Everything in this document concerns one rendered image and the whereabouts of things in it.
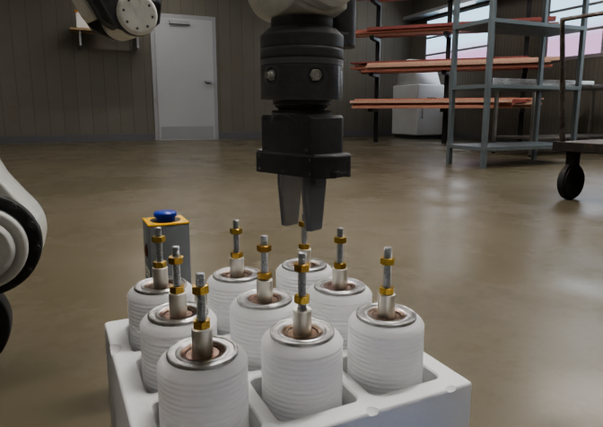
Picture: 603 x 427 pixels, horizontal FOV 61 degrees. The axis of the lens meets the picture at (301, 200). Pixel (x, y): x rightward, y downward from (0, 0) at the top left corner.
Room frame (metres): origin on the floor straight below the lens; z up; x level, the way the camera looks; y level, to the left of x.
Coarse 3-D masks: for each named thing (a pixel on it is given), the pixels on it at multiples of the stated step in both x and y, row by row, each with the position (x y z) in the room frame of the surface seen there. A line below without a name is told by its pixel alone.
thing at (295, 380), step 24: (264, 336) 0.56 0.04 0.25; (336, 336) 0.55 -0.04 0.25; (264, 360) 0.54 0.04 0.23; (288, 360) 0.52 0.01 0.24; (312, 360) 0.52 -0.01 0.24; (336, 360) 0.53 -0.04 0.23; (264, 384) 0.54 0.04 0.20; (288, 384) 0.52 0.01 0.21; (312, 384) 0.52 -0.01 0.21; (336, 384) 0.53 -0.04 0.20; (288, 408) 0.52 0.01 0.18; (312, 408) 0.52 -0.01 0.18
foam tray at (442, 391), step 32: (128, 320) 0.76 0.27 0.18; (128, 352) 0.66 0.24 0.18; (128, 384) 0.57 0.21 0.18; (256, 384) 0.59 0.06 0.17; (352, 384) 0.57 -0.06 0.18; (448, 384) 0.57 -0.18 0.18; (128, 416) 0.51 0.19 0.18; (256, 416) 0.51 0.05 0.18; (320, 416) 0.51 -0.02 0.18; (352, 416) 0.51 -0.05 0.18; (384, 416) 0.52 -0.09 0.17; (416, 416) 0.54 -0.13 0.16; (448, 416) 0.56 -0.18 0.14
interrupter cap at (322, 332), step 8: (288, 320) 0.59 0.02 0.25; (312, 320) 0.59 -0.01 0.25; (320, 320) 0.59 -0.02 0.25; (272, 328) 0.56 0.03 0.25; (280, 328) 0.57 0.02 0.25; (288, 328) 0.57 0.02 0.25; (312, 328) 0.57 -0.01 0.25; (320, 328) 0.57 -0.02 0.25; (328, 328) 0.57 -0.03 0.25; (272, 336) 0.55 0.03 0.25; (280, 336) 0.55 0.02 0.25; (288, 336) 0.55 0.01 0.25; (296, 336) 0.55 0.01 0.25; (312, 336) 0.55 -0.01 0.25; (320, 336) 0.54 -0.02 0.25; (328, 336) 0.54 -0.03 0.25; (288, 344) 0.53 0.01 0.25; (296, 344) 0.52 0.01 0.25; (304, 344) 0.52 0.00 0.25; (312, 344) 0.53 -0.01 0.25; (320, 344) 0.53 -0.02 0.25
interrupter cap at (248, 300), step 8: (240, 296) 0.67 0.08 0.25; (248, 296) 0.67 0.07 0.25; (256, 296) 0.68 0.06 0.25; (280, 296) 0.68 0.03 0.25; (288, 296) 0.67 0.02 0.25; (240, 304) 0.65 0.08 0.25; (248, 304) 0.64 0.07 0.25; (256, 304) 0.64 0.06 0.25; (264, 304) 0.64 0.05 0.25; (272, 304) 0.64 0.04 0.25; (280, 304) 0.64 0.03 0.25; (288, 304) 0.65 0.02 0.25
